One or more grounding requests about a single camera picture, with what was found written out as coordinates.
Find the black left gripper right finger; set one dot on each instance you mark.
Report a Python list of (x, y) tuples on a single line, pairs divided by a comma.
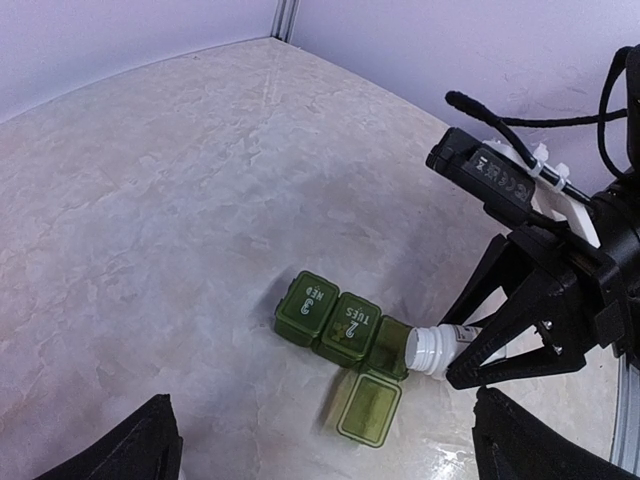
[(511, 443)]

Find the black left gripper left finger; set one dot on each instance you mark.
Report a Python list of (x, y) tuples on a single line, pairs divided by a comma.
[(145, 445)]

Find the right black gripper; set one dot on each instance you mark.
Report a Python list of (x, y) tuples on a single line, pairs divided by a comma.
[(578, 297)]

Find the white pill bottle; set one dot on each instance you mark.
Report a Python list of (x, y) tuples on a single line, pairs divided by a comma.
[(431, 350)]

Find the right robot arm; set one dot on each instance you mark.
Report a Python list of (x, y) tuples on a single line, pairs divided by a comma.
[(619, 99)]

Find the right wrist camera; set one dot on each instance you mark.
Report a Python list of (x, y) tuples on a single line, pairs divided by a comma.
[(511, 193)]

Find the aluminium front rail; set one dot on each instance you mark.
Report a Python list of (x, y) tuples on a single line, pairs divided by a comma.
[(625, 444)]

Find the right aluminium frame post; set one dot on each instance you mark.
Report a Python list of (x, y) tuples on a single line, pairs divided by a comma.
[(284, 20)]

